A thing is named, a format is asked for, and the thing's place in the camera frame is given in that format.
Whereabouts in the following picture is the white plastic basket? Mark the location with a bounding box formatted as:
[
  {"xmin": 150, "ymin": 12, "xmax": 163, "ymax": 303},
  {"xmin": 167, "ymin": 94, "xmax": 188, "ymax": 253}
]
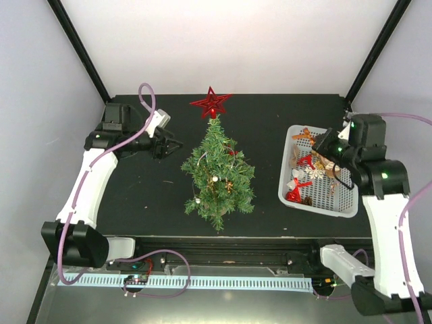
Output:
[{"xmin": 278, "ymin": 125, "xmax": 358, "ymax": 218}]

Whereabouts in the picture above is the gold glitter cutout ornament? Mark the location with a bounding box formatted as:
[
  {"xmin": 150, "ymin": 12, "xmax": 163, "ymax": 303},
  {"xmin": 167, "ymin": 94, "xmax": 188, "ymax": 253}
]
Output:
[{"xmin": 207, "ymin": 175, "xmax": 219, "ymax": 196}]

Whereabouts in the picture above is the white ball light string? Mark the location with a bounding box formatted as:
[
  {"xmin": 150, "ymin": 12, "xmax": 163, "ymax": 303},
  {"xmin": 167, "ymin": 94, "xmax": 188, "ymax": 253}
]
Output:
[{"xmin": 191, "ymin": 144, "xmax": 237, "ymax": 205}]

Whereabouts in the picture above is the small green christmas tree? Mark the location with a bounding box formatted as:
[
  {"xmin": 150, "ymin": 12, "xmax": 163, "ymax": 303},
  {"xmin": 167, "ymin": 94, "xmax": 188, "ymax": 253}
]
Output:
[{"xmin": 181, "ymin": 115, "xmax": 255, "ymax": 232}]

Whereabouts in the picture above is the red star ornament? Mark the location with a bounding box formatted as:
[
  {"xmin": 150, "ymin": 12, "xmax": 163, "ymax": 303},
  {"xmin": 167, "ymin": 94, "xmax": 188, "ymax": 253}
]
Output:
[{"xmin": 190, "ymin": 86, "xmax": 233, "ymax": 119}]

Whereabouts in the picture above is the small gold cross ornament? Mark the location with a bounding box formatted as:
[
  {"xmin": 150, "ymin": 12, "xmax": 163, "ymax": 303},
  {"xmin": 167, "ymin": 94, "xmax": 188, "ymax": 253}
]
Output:
[{"xmin": 225, "ymin": 181, "xmax": 234, "ymax": 193}]

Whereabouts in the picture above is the orange ribbon bow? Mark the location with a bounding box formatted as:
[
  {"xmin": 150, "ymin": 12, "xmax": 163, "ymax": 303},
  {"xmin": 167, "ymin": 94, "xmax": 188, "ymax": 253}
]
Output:
[{"xmin": 292, "ymin": 128, "xmax": 315, "ymax": 145}]

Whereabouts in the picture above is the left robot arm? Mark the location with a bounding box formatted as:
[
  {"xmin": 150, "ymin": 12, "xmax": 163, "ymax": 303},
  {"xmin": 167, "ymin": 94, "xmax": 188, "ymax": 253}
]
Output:
[{"xmin": 41, "ymin": 103, "xmax": 182, "ymax": 269}]

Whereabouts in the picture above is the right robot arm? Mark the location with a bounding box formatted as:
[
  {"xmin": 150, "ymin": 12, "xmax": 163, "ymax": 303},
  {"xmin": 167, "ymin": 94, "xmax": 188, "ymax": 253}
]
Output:
[{"xmin": 306, "ymin": 113, "xmax": 431, "ymax": 323}]

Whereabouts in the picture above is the white snowflake ornament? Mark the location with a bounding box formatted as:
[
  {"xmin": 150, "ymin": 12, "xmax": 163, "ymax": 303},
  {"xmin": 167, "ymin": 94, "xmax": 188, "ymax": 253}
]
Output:
[{"xmin": 304, "ymin": 167, "xmax": 326, "ymax": 180}]

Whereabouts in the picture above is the burlap bow ornament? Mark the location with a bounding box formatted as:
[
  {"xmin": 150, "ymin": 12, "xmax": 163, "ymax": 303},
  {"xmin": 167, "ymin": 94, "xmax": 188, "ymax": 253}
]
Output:
[{"xmin": 289, "ymin": 144, "xmax": 300, "ymax": 169}]

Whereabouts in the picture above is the red ribbon bow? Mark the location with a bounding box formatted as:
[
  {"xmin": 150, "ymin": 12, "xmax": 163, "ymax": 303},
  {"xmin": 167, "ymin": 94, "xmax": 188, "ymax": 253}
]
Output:
[{"xmin": 287, "ymin": 178, "xmax": 313, "ymax": 191}]

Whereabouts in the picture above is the brown pine cone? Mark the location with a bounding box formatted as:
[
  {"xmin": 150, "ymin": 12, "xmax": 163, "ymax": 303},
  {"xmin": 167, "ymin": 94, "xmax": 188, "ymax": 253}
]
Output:
[{"xmin": 302, "ymin": 196, "xmax": 313, "ymax": 206}]

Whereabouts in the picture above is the red gift box ornament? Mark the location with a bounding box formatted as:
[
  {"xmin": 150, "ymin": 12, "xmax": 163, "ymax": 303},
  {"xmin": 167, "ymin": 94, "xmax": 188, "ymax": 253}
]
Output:
[{"xmin": 286, "ymin": 190, "xmax": 302, "ymax": 203}]

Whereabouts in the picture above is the small circuit board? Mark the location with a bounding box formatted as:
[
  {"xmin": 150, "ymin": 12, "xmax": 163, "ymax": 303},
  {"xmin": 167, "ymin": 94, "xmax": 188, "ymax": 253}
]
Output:
[{"xmin": 124, "ymin": 275, "xmax": 148, "ymax": 285}]

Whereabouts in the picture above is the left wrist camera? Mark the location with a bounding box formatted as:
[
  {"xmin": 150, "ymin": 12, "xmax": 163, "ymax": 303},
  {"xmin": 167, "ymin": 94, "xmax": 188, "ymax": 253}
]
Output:
[{"xmin": 146, "ymin": 109, "xmax": 171, "ymax": 138}]

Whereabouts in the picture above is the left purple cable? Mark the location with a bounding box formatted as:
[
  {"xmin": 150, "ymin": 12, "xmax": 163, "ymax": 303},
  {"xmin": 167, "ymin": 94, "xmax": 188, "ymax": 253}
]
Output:
[{"xmin": 56, "ymin": 82, "xmax": 157, "ymax": 286}]

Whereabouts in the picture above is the purple cable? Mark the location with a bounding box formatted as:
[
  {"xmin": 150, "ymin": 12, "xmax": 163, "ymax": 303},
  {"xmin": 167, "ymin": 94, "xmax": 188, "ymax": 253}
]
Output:
[
  {"xmin": 56, "ymin": 82, "xmax": 157, "ymax": 286},
  {"xmin": 344, "ymin": 113, "xmax": 432, "ymax": 324}
]

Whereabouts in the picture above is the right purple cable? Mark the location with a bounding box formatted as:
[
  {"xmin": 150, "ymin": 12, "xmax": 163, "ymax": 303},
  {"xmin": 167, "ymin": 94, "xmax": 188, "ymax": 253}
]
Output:
[{"xmin": 344, "ymin": 113, "xmax": 432, "ymax": 324}]

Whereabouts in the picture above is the white slotted cable duct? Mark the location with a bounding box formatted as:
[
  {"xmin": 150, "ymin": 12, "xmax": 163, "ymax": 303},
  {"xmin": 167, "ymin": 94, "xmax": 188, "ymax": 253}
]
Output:
[{"xmin": 74, "ymin": 273, "xmax": 313, "ymax": 293}]

